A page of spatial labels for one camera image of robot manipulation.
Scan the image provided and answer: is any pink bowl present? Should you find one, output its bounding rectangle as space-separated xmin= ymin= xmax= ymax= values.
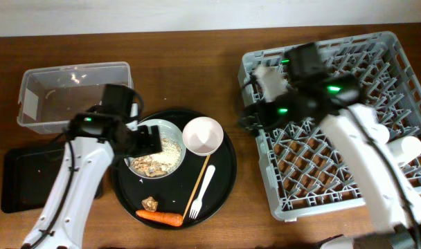
xmin=182 ymin=116 xmax=224 ymax=156

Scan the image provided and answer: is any wooden chopstick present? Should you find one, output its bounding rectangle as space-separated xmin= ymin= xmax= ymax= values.
xmin=182 ymin=154 xmax=211 ymax=221

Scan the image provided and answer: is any white plastic fork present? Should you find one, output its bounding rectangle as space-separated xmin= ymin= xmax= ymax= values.
xmin=189 ymin=165 xmax=216 ymax=219

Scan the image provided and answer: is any blue plastic cup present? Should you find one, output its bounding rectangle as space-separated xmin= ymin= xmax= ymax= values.
xmin=368 ymin=124 xmax=390 ymax=144

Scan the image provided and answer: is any cream white cup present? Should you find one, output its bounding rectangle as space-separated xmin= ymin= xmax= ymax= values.
xmin=386 ymin=136 xmax=421 ymax=167

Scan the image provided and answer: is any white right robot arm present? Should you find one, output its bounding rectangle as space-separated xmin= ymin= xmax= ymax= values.
xmin=238 ymin=43 xmax=421 ymax=248

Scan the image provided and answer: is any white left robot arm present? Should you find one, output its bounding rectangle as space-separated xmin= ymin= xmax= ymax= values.
xmin=22 ymin=113 xmax=161 ymax=248

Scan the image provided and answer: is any grey plastic dishwasher rack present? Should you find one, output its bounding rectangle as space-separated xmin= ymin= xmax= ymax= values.
xmin=238 ymin=31 xmax=421 ymax=221

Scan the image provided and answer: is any clear plastic waste bin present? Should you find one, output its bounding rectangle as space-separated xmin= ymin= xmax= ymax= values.
xmin=17 ymin=62 xmax=134 ymax=134

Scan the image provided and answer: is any grey bowl with food scraps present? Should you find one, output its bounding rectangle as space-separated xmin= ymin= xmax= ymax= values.
xmin=124 ymin=119 xmax=186 ymax=179

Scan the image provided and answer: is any round black tray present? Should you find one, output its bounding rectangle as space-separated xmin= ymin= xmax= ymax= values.
xmin=109 ymin=109 xmax=238 ymax=230

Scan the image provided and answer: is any brown walnut shell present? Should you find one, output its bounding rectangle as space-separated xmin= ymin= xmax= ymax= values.
xmin=141 ymin=196 xmax=159 ymax=212

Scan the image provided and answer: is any orange carrot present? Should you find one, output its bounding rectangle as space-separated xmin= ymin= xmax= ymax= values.
xmin=136 ymin=210 xmax=183 ymax=227

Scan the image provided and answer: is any black rectangular tray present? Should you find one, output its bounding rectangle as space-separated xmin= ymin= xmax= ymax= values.
xmin=1 ymin=141 xmax=104 ymax=214

